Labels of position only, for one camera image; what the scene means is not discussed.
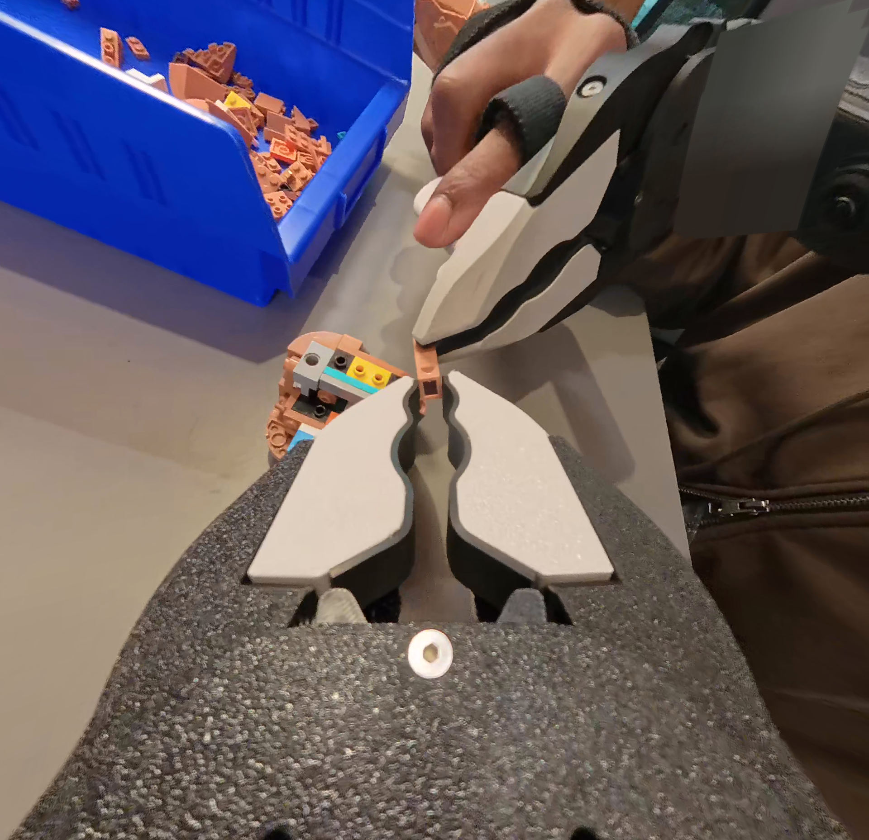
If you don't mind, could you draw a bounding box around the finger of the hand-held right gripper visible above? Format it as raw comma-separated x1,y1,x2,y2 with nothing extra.
411,128,624,348
466,241,608,356

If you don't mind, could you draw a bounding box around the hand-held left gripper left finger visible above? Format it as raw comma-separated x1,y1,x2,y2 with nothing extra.
245,375,418,624

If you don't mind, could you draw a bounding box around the colourful toy brick model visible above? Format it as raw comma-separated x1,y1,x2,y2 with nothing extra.
264,330,410,465

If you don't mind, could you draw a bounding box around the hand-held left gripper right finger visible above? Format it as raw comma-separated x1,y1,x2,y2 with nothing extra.
444,371,617,624

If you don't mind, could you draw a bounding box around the brown toy figure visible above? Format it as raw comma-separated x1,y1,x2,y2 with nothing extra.
413,0,486,70

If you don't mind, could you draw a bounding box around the small brown toy brick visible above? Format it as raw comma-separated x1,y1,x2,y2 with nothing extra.
413,340,448,405

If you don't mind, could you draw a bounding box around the blue plastic bin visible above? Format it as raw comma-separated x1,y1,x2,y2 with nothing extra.
0,0,416,309

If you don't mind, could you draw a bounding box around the pile of brown toy bricks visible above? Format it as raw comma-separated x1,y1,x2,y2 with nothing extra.
55,0,336,226

